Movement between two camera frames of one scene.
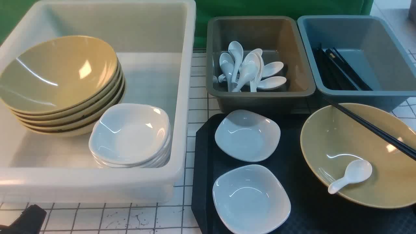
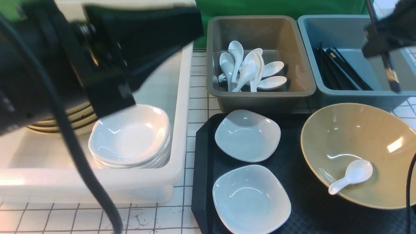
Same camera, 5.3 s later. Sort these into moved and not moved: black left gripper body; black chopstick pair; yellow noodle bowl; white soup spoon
Moved: black left gripper body; black chopstick pair
Not moved: white soup spoon; yellow noodle bowl
